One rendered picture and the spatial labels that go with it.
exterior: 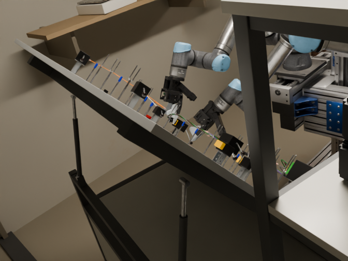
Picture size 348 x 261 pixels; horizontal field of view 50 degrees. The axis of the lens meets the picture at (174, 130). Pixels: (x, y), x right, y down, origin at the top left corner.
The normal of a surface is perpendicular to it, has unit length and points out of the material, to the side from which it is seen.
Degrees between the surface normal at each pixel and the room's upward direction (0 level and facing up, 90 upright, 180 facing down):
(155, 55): 90
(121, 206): 0
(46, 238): 0
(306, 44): 87
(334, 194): 0
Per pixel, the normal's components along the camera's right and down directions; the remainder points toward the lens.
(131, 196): -0.20, -0.86
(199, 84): 0.67, 0.23
